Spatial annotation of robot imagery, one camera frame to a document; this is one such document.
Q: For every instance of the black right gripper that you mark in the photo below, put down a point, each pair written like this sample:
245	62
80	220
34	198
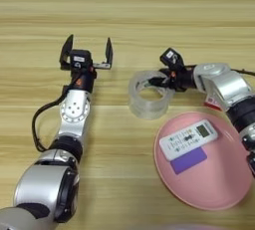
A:
186	79

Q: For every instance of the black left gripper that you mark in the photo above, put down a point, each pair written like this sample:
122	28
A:
83	82

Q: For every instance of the clear tape roll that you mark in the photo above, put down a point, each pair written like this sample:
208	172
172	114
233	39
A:
146	111

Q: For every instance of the white remote control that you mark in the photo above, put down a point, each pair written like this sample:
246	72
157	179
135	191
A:
179	144

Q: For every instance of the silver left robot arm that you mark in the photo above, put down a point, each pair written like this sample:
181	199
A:
74	108

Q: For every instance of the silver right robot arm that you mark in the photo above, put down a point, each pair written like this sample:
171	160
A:
225	84

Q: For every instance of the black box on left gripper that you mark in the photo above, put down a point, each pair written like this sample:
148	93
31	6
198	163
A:
81	59

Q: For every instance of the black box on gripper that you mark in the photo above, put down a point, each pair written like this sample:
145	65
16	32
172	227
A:
81	59
171	57

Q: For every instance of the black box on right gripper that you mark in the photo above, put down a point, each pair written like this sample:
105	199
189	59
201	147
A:
171	57

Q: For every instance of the purple rectangular block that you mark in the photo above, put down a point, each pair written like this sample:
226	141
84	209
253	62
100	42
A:
189	161

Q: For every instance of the pink round plate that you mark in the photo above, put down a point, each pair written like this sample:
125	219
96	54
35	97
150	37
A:
212	187

